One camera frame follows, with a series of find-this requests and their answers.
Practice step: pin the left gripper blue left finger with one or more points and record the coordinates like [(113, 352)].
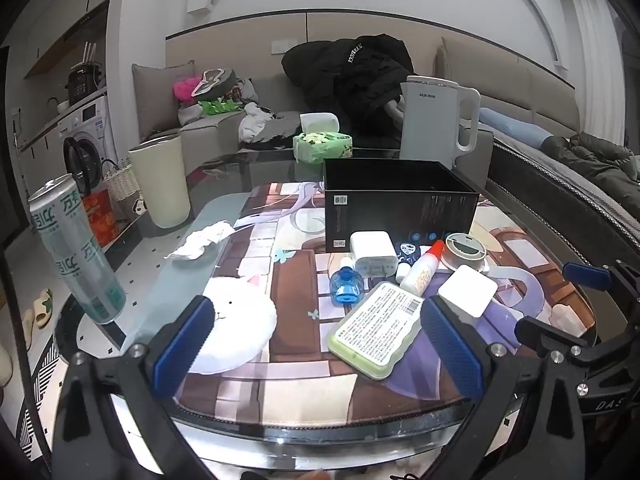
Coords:
[(175, 347)]

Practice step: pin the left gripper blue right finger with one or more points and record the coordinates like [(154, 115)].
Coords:
[(458, 346)]

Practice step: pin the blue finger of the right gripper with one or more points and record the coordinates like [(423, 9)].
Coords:
[(587, 276), (544, 338)]

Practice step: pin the white square adapter box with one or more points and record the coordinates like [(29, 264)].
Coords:
[(468, 293)]

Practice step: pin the green case with label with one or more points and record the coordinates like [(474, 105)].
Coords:
[(376, 334)]

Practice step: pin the white glue bottle red cap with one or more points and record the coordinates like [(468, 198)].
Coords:
[(423, 270)]

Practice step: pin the round white grey device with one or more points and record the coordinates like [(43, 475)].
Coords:
[(464, 250)]

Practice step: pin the blue bottle white cap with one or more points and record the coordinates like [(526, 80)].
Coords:
[(407, 255)]

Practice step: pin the white power adapter cube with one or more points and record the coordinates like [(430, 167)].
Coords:
[(373, 254)]

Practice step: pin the small blue round bottle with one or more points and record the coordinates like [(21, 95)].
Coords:
[(346, 284)]

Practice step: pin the dark olive jacket on bed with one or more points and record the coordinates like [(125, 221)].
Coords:
[(587, 154)]

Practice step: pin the crumpled white tissue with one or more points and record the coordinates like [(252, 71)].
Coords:
[(196, 243)]

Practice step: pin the anime printed desk mat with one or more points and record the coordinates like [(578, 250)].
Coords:
[(283, 353)]

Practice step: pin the slipper on floor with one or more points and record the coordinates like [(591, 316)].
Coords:
[(40, 313)]

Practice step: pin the light blue pillow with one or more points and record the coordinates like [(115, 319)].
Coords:
[(525, 132)]

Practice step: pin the black open cardboard box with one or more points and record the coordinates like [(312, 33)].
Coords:
[(411, 201)]

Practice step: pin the red gift box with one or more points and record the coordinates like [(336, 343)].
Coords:
[(101, 217)]

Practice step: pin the bed with beige headboard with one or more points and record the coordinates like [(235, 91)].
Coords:
[(516, 87)]

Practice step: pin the white woven basket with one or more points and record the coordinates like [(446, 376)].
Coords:
[(122, 185)]

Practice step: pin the green silver drink can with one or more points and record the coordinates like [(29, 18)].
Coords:
[(61, 221)]

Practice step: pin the cream tumbler cup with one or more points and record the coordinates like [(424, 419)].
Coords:
[(159, 169)]

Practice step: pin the white electric kettle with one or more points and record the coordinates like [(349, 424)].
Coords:
[(431, 120)]

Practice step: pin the white washing machine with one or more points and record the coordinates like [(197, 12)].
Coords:
[(88, 146)]

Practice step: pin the white curtain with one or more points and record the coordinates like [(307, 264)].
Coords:
[(604, 89)]

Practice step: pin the grey sofa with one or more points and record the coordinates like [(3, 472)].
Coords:
[(275, 92)]

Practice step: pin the white and grey clothes pile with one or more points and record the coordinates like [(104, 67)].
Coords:
[(254, 125)]

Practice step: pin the grey sofa cushion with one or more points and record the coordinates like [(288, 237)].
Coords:
[(157, 106)]

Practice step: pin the green tissue pack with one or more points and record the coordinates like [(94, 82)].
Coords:
[(320, 139)]

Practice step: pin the green printed bag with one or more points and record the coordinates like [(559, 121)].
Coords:
[(218, 107)]

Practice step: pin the pink plush toy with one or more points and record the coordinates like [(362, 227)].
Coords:
[(183, 90)]

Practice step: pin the black puffer jacket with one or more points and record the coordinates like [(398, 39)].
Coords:
[(351, 78)]

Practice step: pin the white wall socket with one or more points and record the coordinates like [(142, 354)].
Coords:
[(278, 47)]

